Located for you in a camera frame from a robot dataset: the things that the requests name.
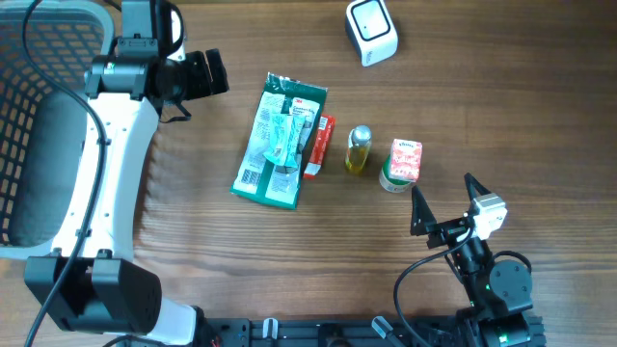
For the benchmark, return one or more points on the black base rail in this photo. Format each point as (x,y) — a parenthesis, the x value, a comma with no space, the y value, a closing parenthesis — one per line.
(337,332)

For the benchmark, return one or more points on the yellow liquid bottle silver cap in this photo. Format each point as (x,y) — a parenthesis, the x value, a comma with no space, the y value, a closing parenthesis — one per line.
(359,144)

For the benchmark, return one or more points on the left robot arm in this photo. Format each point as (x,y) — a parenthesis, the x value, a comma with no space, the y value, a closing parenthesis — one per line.
(88,282)

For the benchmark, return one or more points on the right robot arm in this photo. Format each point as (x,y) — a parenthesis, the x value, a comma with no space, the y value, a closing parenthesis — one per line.
(498,285)

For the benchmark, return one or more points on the grey plastic mesh basket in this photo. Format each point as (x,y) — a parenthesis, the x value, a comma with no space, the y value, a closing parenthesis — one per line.
(42,128)

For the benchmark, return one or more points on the pink tissue pack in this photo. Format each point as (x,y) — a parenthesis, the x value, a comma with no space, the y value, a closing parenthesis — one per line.
(405,160)

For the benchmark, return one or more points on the white barcode scanner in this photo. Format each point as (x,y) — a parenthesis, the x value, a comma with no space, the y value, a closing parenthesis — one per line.
(370,29)

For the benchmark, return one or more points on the light teal small packet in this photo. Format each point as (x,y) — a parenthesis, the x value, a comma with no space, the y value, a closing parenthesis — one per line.
(284,138)

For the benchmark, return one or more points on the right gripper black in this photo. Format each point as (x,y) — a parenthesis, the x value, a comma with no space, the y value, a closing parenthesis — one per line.
(422,218)

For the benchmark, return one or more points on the green lid white jar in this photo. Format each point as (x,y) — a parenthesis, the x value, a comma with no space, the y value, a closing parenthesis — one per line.
(391,184)

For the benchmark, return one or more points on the red snack packet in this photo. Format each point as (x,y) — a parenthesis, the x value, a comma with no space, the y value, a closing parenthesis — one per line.
(323,137)

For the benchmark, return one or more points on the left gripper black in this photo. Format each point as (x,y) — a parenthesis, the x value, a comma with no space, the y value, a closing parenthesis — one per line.
(203,85)

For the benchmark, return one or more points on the green 3M gloves package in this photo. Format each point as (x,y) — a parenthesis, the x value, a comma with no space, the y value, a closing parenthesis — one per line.
(257,178)

